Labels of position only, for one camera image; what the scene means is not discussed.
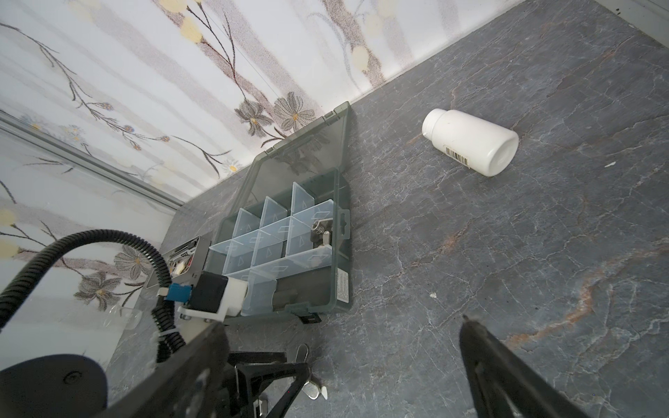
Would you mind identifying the silver wing nut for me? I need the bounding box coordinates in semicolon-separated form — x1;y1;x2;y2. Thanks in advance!
294;343;329;401
310;218;334;248

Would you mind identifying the white plastic bottle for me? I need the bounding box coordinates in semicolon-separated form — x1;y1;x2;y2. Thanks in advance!
422;109;519;177

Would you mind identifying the clear plastic cup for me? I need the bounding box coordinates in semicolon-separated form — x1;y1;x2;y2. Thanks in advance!
97;305;143;346

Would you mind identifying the green compartment organizer box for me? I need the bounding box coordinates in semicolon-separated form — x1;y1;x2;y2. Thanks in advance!
206;102;353;325

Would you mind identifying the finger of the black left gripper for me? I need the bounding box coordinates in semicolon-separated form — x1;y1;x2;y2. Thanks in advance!
219;352;311;417

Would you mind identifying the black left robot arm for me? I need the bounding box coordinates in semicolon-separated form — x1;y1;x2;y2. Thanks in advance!
1;352;311;417

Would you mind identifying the black corrugated cable conduit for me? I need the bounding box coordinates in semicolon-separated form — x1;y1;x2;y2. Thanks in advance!
0;228;187;364

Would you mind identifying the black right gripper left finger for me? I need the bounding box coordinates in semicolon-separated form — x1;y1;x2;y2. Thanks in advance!
98;323;230;417

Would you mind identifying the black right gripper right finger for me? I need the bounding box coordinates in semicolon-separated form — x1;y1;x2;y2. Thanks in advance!
459;316;585;417

